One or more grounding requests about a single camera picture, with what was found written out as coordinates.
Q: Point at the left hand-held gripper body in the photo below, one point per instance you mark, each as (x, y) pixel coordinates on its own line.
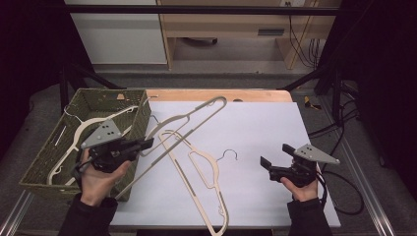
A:
(105, 134)

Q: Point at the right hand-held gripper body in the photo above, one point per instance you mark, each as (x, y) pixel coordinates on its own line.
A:
(308, 164)

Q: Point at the beige clothes hanger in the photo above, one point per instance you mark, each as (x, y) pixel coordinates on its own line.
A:
(82, 126)
(184, 177)
(209, 118)

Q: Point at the green woven basket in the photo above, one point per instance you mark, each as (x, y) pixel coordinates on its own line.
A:
(49, 154)

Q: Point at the person's right hand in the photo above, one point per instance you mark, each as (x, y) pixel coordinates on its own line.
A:
(303, 191)

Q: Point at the person's left hand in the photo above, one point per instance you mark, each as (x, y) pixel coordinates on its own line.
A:
(98, 183)

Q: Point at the white table mat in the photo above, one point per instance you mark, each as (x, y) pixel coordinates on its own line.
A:
(262, 124)

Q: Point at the yellow and black tool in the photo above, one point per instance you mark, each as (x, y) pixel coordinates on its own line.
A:
(309, 103)

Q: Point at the black metal stand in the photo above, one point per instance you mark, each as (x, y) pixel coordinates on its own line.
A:
(70, 82)
(327, 78)

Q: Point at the white cabinet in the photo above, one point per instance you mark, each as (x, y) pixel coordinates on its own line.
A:
(118, 39)

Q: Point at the black curtain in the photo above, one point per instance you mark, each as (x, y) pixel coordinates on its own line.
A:
(377, 65)
(29, 49)

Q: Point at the grey wheeled base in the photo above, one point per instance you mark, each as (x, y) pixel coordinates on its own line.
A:
(200, 41)

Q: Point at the light wooden desk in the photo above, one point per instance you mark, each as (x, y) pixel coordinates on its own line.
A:
(229, 23)

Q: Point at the black horizontal bar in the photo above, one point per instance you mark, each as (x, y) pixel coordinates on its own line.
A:
(196, 10)

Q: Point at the white power strip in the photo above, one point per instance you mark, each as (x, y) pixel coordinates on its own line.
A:
(293, 2)

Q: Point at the aluminium rail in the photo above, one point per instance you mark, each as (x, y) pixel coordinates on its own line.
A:
(16, 213)
(367, 183)

